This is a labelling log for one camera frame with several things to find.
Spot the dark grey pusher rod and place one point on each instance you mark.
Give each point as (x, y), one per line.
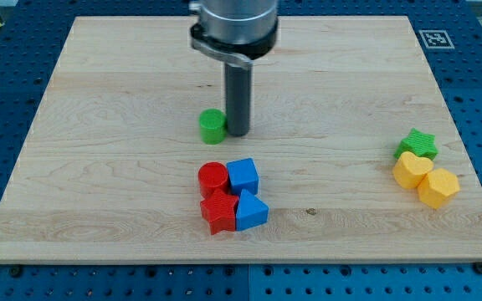
(238, 85)

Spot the green cylinder block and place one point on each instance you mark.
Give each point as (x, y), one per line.
(212, 125)

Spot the blue cube block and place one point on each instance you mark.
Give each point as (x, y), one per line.
(243, 175)

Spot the red cylinder block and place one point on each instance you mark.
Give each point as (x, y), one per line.
(212, 176)

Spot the red star block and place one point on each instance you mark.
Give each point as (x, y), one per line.
(219, 210)

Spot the blue triangle block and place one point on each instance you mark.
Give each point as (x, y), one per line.
(251, 211)

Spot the wooden board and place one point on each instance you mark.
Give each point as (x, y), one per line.
(108, 170)

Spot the yellow heart block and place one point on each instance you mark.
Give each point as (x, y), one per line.
(410, 169)

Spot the green star block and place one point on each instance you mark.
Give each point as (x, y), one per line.
(419, 143)

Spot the white fiducial marker tag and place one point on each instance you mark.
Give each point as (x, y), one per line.
(436, 39)

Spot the yellow hexagon block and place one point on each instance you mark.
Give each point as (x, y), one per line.
(438, 188)

